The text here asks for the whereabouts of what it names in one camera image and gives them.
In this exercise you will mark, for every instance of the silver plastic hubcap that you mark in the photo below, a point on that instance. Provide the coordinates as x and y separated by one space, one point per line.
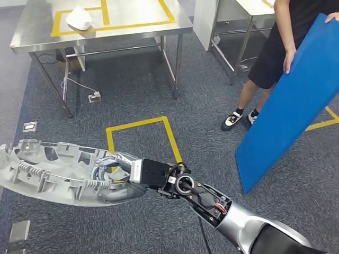
66 194

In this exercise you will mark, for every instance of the person's left hand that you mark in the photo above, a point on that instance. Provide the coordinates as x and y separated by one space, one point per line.
334 16

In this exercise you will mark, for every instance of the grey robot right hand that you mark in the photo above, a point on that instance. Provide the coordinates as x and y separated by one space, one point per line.
124 163

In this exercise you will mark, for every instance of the white crumpled cloth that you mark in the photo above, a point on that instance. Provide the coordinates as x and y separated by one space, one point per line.
79 19

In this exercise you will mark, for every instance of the clear floor adapter box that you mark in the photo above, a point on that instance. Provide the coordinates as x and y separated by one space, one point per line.
94 97

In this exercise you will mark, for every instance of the silver floor plate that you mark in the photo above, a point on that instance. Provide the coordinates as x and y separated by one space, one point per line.
20 231
16 252

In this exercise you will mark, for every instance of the silver floor socket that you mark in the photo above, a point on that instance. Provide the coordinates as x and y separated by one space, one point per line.
29 126

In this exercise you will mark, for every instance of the yellow floor tape square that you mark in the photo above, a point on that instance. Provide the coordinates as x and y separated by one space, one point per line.
137 123
322 124

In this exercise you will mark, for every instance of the yellow bench tape square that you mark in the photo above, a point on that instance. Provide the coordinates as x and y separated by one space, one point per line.
167 12
54 24

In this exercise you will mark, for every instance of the steel workbench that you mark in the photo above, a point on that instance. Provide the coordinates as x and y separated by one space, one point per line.
254 7
32 35

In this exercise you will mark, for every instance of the black right wrist camera bracket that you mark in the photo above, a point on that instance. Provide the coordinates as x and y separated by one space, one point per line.
153 173

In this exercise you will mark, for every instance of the blue metal shelf board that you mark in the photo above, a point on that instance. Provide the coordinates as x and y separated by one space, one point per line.
291 112

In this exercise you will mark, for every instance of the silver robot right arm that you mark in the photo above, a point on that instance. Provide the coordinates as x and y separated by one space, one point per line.
238 221

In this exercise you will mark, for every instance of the person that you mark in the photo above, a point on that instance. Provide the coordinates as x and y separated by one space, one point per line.
264 63

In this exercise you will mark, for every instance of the person's right forearm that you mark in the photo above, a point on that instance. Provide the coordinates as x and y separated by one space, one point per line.
285 28

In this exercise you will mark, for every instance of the person's right hand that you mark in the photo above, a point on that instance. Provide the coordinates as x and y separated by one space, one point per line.
289 61

